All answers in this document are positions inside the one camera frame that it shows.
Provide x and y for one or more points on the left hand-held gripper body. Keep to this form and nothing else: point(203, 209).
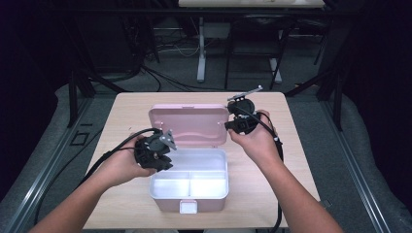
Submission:
point(150, 149)

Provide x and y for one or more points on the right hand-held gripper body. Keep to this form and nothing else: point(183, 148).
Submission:
point(244, 124)

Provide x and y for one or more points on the white divided tray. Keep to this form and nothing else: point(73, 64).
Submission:
point(204, 186)

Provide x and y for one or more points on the person's right hand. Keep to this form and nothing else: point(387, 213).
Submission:
point(259, 145)

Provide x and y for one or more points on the person's left hand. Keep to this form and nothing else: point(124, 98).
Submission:
point(121, 165)

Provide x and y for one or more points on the white desk leg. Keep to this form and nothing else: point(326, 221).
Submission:
point(276, 69)
point(201, 55)

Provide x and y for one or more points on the black metal stand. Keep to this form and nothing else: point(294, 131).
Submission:
point(336, 97)
point(73, 97)

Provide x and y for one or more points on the white under-desk box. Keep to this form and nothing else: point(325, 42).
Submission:
point(217, 30)

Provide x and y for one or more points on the black chair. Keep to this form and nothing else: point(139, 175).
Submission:
point(259, 24)

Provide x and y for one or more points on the light background desk top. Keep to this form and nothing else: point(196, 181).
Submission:
point(249, 3)

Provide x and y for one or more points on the dark curtain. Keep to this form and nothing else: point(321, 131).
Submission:
point(379, 81)
point(29, 81)

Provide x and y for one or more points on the aluminium floor rail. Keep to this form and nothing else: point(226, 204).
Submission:
point(48, 165)
point(356, 168)

